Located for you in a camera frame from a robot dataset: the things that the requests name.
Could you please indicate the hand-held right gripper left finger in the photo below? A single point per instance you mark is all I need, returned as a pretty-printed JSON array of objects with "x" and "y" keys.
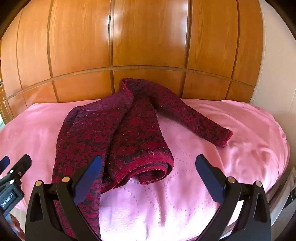
[{"x": 87, "y": 178}]

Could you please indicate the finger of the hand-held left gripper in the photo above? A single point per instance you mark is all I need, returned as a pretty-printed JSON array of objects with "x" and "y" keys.
[
  {"x": 4, "y": 164},
  {"x": 22, "y": 164}
]

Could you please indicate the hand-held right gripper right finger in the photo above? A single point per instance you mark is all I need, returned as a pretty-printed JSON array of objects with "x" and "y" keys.
[{"x": 208, "y": 178}]

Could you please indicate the red patterned knit sweater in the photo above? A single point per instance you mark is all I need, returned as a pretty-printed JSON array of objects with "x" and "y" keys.
[{"x": 129, "y": 129}]

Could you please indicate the red white patterned cloth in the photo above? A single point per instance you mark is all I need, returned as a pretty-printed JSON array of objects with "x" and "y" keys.
[{"x": 16, "y": 228}]

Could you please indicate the pink blanket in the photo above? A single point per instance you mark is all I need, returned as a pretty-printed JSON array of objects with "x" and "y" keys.
[{"x": 242, "y": 129}]

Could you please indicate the wooden lattice door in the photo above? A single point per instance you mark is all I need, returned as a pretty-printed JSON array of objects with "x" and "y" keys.
[{"x": 2, "y": 104}]

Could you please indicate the bed base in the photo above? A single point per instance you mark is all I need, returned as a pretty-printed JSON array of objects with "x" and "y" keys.
[{"x": 279, "y": 194}]

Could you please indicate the wooden panelled headboard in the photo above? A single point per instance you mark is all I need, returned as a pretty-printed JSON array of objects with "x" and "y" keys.
[{"x": 150, "y": 34}]

